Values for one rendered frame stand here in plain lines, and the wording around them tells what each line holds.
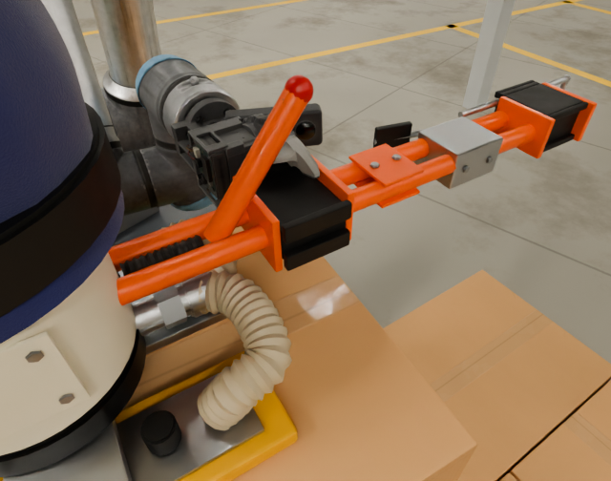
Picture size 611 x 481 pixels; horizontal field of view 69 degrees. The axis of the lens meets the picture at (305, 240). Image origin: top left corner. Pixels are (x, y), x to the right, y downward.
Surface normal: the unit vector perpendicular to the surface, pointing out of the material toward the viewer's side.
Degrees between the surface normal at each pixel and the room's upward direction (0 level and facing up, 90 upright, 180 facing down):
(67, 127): 89
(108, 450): 1
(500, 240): 0
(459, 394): 0
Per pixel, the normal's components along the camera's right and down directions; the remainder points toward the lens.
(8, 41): 0.96, -0.16
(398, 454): -0.02, -0.74
